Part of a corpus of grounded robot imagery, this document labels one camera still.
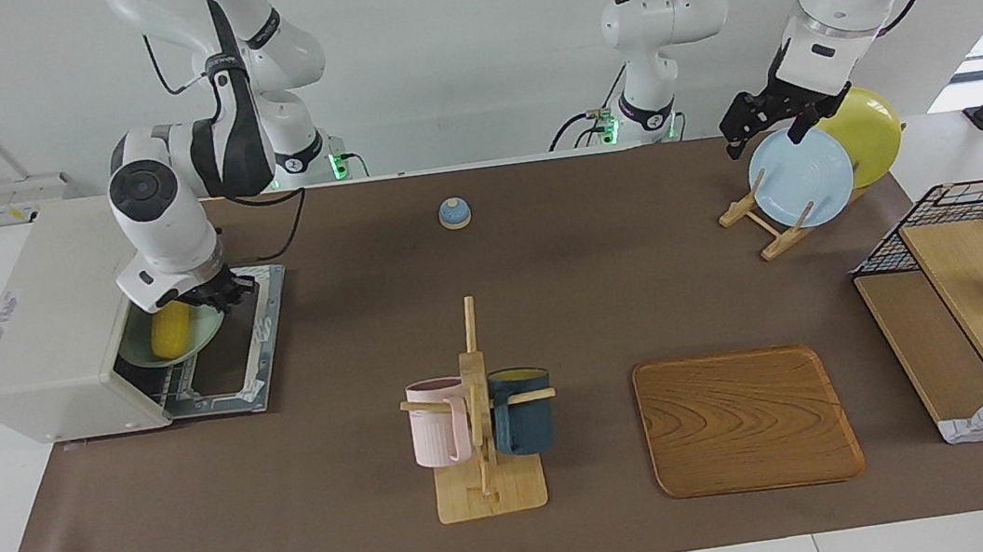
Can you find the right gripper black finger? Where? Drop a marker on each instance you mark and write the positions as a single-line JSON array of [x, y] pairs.
[[230, 304], [193, 303]]

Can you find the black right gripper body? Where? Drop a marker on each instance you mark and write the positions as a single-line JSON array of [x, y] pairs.
[[221, 286]]

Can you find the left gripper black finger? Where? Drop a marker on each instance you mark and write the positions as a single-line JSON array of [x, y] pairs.
[[800, 128], [733, 146]]

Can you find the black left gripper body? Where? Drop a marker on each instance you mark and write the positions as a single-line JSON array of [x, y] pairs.
[[776, 108]]

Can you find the light green plate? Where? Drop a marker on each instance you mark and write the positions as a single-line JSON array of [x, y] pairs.
[[206, 334]]

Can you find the yellow corn cob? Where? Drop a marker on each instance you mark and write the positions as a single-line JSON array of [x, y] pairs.
[[170, 334]]

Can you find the white toaster oven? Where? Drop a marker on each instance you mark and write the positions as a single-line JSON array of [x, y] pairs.
[[38, 322]]

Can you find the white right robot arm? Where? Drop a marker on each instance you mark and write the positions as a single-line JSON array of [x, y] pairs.
[[165, 213]]

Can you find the light blue plate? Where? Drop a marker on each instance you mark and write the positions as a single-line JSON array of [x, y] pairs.
[[803, 177]]

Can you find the yellow plate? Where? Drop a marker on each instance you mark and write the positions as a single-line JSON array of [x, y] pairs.
[[873, 135]]

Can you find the wooden plate rack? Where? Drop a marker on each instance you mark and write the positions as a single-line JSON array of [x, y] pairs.
[[778, 243]]

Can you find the pink mug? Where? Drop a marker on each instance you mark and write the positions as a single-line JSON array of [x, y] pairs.
[[435, 428]]

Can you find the brown table mat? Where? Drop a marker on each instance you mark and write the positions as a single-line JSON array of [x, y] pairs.
[[551, 306]]

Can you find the small blue bell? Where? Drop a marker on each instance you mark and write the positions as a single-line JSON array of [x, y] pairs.
[[455, 214]]

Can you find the brown wooden tray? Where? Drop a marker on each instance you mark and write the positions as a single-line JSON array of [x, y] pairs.
[[743, 418]]

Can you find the dark blue mug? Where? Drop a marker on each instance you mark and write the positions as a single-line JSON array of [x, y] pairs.
[[528, 421]]

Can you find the wooden mug tree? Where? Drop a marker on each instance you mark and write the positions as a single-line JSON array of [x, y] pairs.
[[490, 496]]

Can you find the white wall socket box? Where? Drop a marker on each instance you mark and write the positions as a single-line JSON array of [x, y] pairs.
[[22, 198]]

